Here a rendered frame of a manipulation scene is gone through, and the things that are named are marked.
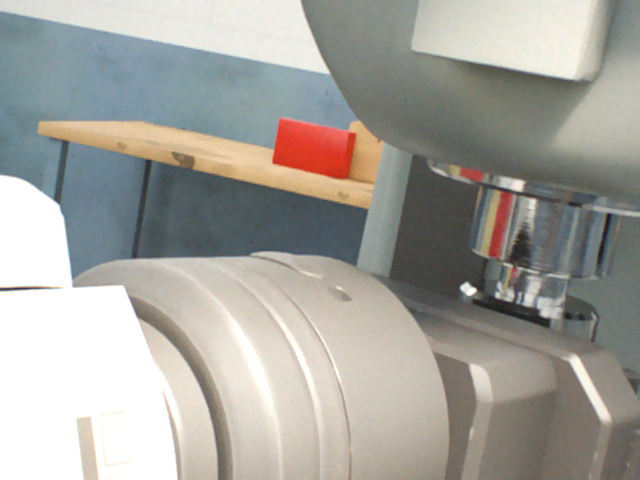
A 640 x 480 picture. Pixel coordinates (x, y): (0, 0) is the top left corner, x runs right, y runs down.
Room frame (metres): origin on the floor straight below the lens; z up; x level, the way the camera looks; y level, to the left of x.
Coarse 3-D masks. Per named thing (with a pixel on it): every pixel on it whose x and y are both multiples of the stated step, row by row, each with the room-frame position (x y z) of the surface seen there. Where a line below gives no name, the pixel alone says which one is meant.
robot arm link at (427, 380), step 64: (256, 256) 0.31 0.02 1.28; (320, 256) 0.33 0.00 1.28; (320, 320) 0.29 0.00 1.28; (384, 320) 0.30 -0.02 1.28; (448, 320) 0.37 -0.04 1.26; (512, 320) 0.38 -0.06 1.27; (384, 384) 0.29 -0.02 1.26; (448, 384) 0.32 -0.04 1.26; (512, 384) 0.33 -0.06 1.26; (576, 384) 0.35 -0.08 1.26; (384, 448) 0.28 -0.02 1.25; (448, 448) 0.32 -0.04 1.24; (512, 448) 0.33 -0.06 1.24; (576, 448) 0.34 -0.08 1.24
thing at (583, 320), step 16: (464, 288) 0.42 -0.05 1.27; (480, 288) 0.41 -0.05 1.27; (496, 288) 0.42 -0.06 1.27; (480, 304) 0.40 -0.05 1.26; (496, 304) 0.40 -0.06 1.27; (512, 304) 0.40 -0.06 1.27; (528, 304) 0.40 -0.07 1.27; (544, 304) 0.41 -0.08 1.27; (560, 304) 0.41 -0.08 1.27; (576, 304) 0.42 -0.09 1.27; (528, 320) 0.40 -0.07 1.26; (544, 320) 0.39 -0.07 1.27; (560, 320) 0.40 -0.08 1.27; (576, 320) 0.40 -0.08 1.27; (592, 320) 0.40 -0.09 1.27; (576, 336) 0.40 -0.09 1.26; (592, 336) 0.41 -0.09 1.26
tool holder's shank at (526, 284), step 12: (504, 264) 0.41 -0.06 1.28; (504, 276) 0.41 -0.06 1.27; (516, 276) 0.41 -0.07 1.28; (528, 276) 0.41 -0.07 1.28; (540, 276) 0.41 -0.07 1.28; (552, 276) 0.41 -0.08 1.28; (564, 276) 0.40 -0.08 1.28; (504, 288) 0.41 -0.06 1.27; (516, 288) 0.41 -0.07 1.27; (528, 288) 0.41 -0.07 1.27; (540, 288) 0.41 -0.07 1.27; (552, 288) 0.41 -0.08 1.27; (564, 288) 0.41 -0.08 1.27; (528, 300) 0.41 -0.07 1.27; (540, 300) 0.41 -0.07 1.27; (552, 300) 0.41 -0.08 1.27; (564, 300) 0.41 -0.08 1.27
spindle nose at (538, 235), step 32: (480, 192) 0.42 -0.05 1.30; (480, 224) 0.41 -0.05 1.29; (512, 224) 0.40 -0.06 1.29; (544, 224) 0.39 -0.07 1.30; (576, 224) 0.40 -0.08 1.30; (608, 224) 0.40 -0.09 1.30; (512, 256) 0.40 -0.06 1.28; (544, 256) 0.39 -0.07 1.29; (576, 256) 0.40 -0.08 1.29; (608, 256) 0.40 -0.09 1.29
